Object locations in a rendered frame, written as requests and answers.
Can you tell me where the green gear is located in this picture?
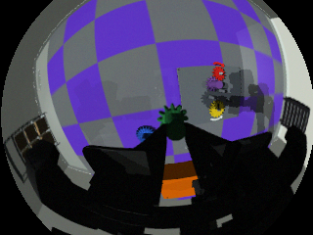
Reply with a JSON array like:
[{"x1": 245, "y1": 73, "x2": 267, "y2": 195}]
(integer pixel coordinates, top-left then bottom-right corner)
[{"x1": 156, "y1": 103, "x2": 188, "y2": 141}]

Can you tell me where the dark purple gear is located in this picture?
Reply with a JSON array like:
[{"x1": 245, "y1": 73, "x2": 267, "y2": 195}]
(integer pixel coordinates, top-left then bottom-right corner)
[{"x1": 205, "y1": 76, "x2": 223, "y2": 91}]

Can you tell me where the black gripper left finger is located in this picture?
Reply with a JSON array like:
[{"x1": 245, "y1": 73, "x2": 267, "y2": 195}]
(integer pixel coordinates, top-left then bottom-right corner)
[{"x1": 82, "y1": 122, "x2": 167, "y2": 207}]

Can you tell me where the red gear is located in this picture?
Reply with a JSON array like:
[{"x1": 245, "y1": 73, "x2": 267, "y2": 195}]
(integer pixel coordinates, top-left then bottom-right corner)
[{"x1": 211, "y1": 67, "x2": 226, "y2": 81}]

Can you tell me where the blue gear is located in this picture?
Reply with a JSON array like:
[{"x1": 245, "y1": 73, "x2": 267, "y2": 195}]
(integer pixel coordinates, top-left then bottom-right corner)
[{"x1": 136, "y1": 125, "x2": 154, "y2": 142}]

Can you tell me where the yellow gear with black stripe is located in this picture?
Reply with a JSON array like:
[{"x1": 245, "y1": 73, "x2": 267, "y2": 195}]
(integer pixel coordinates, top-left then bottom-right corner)
[{"x1": 209, "y1": 101, "x2": 224, "y2": 118}]

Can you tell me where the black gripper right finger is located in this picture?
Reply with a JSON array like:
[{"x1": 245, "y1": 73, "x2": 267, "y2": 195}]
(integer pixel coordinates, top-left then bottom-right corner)
[{"x1": 184, "y1": 122, "x2": 273, "y2": 201}]

